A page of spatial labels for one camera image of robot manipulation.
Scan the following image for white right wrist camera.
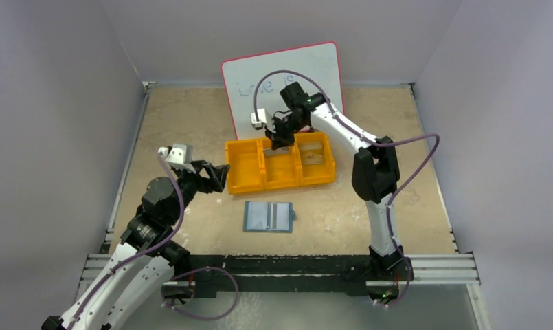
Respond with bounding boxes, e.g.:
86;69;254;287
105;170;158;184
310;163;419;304
250;109;275;131

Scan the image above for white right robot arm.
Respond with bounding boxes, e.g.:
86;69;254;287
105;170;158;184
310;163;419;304
251;82;403;271

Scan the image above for yellow middle bin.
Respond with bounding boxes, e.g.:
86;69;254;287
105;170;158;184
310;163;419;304
260;138;300;190

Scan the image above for yellow bin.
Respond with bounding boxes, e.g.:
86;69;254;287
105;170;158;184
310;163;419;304
294;132;336;186
225;139;264;195
260;138;300;190

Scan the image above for pink framed whiteboard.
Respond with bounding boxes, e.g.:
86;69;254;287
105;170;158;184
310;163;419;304
221;42;344;140

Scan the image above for cards in right bin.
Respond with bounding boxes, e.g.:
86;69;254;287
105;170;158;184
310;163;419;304
298;141;325;166

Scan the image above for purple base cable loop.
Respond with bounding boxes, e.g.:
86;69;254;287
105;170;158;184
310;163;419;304
161;266;240;321

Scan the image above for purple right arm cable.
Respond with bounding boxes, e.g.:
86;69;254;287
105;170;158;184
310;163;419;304
252;69;441;256

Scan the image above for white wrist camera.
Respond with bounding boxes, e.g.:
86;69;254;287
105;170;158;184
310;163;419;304
250;109;275;131
157;143;195;173

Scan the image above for yellow right bin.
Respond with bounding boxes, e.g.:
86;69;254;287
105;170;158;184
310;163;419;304
294;132;336;186

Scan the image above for yellow left bin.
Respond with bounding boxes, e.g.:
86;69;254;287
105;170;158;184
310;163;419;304
225;139;264;195

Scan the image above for blue leather card holder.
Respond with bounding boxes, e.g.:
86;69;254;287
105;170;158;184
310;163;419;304
242;201;296;233

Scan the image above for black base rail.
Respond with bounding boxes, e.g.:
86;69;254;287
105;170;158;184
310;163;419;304
159;252;416;302

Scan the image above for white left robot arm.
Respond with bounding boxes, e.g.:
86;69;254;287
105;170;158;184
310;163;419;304
41;160;230;329

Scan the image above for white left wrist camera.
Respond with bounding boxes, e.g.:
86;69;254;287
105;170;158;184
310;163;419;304
157;143;195;173

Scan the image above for grey credit card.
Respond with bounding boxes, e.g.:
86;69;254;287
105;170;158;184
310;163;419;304
263;147;289;159

